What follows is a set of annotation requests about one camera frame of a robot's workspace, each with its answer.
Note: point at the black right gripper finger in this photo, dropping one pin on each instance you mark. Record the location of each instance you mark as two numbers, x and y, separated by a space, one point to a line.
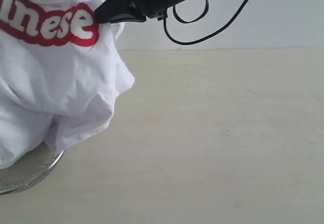
103 12
127 17

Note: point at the white t-shirt red Chinese logo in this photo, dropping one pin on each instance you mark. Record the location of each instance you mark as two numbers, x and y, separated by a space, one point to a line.
61 74

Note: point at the metal wire mesh basket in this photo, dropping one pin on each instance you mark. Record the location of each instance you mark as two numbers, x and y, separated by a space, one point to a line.
29 170

